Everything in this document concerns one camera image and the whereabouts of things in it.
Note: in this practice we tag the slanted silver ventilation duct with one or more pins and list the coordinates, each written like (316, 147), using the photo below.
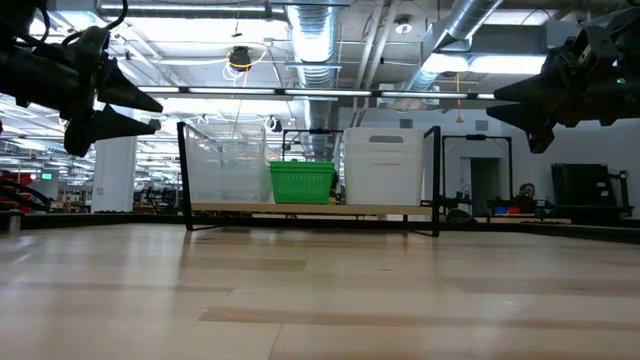
(460, 25)

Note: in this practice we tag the person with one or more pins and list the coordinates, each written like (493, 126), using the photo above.
(526, 192)

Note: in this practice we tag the straight silver ventilation duct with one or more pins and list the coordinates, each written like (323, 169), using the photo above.
(314, 45)

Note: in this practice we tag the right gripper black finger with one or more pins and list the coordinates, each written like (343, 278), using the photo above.
(537, 120)
(535, 87)

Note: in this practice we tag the long ceiling light strip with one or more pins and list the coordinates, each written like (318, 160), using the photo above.
(325, 92)

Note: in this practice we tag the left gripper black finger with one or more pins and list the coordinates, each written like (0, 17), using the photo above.
(107, 125)
(122, 90)

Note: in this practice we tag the black cabinet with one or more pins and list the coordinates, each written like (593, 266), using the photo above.
(582, 185)

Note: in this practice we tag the white pillar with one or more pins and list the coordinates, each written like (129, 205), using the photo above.
(114, 175)

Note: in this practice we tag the black overhead camera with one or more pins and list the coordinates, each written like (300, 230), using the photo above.
(240, 57)

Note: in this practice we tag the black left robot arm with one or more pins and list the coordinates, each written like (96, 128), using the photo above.
(10, 10)

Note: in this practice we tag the black background rig frame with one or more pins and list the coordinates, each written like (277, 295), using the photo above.
(510, 170)
(310, 131)

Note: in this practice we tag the wooden shelf with black legs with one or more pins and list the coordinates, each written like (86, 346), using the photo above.
(310, 210)

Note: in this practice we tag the green plastic basket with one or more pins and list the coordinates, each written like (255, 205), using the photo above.
(302, 168)
(302, 163)
(302, 187)

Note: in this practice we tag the black aluminium table frame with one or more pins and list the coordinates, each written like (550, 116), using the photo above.
(550, 230)

